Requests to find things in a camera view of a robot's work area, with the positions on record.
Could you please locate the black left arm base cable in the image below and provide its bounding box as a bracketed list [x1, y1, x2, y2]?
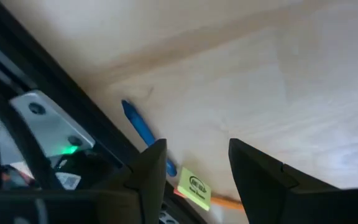
[0, 95, 57, 191]

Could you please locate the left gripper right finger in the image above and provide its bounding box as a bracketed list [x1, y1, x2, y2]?
[228, 138, 358, 224]

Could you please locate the silver metal bracket plate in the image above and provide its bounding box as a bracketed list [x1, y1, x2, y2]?
[9, 89, 96, 156]

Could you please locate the yellow eraser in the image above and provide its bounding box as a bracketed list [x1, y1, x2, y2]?
[177, 167, 213, 212]

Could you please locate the dark blue crayon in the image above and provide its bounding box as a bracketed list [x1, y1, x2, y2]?
[121, 99, 178, 178]

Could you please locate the orange pencil pink eraser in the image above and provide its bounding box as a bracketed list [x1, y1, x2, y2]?
[173, 187, 246, 212]

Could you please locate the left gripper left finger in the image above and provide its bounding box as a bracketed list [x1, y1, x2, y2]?
[0, 138, 168, 224]

